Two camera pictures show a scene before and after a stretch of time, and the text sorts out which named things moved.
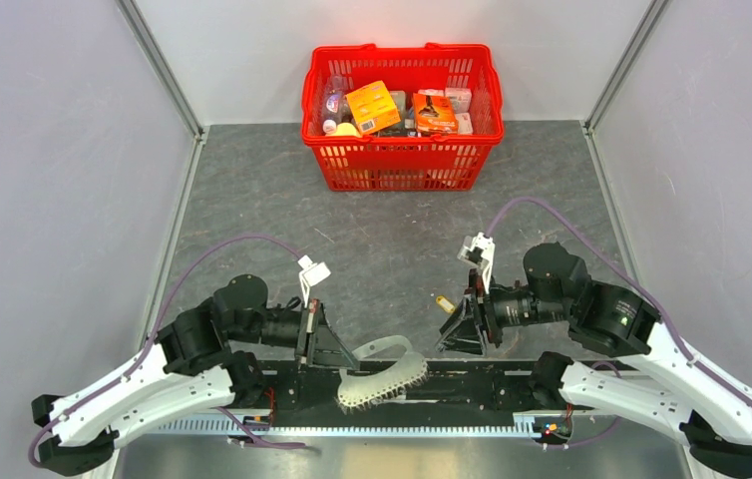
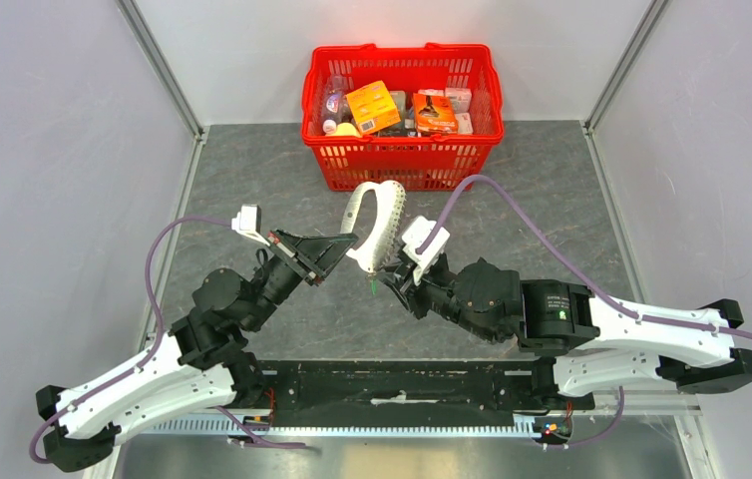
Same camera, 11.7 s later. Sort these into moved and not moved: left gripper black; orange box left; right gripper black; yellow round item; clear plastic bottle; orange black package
Moved: left gripper black; right gripper black
Not moved: orange box left; yellow round item; orange black package; clear plastic bottle
